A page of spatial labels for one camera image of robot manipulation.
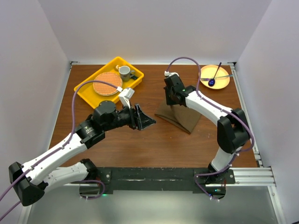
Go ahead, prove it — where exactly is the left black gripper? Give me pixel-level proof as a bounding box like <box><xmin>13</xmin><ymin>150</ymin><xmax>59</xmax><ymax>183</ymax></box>
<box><xmin>103</xmin><ymin>101</ymin><xmax>156</xmax><ymax>132</ymax></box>

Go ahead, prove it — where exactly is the brown cloth napkin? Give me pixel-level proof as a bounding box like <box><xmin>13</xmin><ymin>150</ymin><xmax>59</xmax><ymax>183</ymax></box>
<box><xmin>155</xmin><ymin>101</ymin><xmax>201</xmax><ymax>134</ymax></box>

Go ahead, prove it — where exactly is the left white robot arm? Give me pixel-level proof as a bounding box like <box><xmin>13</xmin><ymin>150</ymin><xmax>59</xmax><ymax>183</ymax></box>
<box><xmin>9</xmin><ymin>101</ymin><xmax>156</xmax><ymax>206</ymax></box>

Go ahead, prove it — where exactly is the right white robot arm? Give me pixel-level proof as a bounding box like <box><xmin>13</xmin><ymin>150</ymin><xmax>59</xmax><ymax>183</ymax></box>
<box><xmin>164</xmin><ymin>72</ymin><xmax>254</xmax><ymax>183</ymax></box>

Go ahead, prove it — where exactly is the iridescent fork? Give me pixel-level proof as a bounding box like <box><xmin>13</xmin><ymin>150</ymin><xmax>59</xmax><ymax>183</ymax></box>
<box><xmin>200</xmin><ymin>74</ymin><xmax>233</xmax><ymax>81</ymax></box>

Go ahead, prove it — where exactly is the purple iridescent spoon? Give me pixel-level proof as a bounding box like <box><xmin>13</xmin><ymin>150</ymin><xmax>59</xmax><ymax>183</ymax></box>
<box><xmin>208</xmin><ymin>62</ymin><xmax>222</xmax><ymax>87</ymax></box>

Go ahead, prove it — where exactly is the yellow round plate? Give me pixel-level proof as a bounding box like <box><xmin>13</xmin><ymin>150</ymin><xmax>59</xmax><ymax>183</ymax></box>
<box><xmin>200</xmin><ymin>65</ymin><xmax>231</xmax><ymax>90</ymax></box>

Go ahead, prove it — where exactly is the orange woven coaster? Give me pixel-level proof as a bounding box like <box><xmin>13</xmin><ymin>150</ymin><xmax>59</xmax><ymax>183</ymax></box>
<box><xmin>93</xmin><ymin>72</ymin><xmax>123</xmax><ymax>96</ymax></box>

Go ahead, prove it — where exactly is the grey ceramic mug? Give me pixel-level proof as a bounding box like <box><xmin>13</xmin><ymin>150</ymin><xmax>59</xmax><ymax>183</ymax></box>
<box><xmin>118</xmin><ymin>65</ymin><xmax>135</xmax><ymax>82</ymax></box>

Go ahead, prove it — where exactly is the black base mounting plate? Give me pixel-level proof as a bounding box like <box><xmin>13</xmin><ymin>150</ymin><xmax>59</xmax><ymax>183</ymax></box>
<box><xmin>83</xmin><ymin>167</ymin><xmax>235</xmax><ymax>199</ymax></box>

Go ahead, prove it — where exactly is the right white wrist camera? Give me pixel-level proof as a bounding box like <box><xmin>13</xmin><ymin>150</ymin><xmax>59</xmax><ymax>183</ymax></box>
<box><xmin>164</xmin><ymin>71</ymin><xmax>179</xmax><ymax>78</ymax></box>

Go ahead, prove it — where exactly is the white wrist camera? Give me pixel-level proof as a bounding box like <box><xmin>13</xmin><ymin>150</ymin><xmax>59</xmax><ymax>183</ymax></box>
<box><xmin>116</xmin><ymin>87</ymin><xmax>135</xmax><ymax>109</ymax></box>
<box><xmin>164</xmin><ymin>71</ymin><xmax>179</xmax><ymax>78</ymax></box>

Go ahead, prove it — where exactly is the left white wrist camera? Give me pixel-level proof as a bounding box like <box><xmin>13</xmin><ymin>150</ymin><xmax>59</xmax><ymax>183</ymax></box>
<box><xmin>116</xmin><ymin>87</ymin><xmax>135</xmax><ymax>109</ymax></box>

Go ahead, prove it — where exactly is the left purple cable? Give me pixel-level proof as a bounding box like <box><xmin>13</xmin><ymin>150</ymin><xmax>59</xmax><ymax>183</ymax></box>
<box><xmin>0</xmin><ymin>80</ymin><xmax>122</xmax><ymax>220</ymax></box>

